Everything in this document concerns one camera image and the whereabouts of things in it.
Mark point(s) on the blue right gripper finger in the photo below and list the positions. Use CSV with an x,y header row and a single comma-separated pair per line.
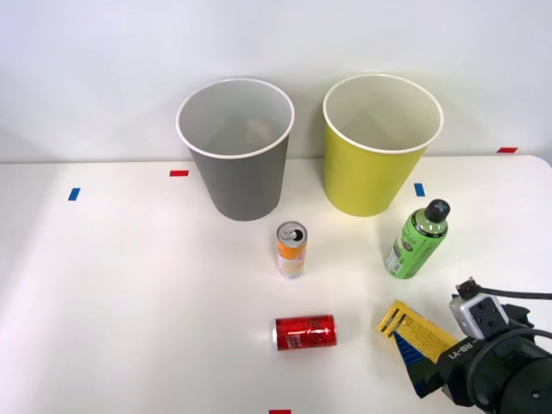
x,y
417,364
454,297

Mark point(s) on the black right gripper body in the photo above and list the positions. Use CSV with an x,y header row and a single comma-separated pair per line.
x,y
458,366

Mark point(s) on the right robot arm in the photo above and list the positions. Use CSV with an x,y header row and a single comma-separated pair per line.
x,y
519,379

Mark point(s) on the green plastic bottle black cap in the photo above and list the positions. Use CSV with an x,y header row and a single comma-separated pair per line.
x,y
412,250

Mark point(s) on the red drink can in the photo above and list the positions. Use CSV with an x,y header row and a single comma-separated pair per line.
x,y
306,332

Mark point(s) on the yellow-green plastic waste bin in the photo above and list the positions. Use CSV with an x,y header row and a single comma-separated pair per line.
x,y
362,181

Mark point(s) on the orange drink can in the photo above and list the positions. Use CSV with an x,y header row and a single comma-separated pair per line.
x,y
292,256

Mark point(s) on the grey plastic waste bin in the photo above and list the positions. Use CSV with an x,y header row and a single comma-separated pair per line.
x,y
246,185

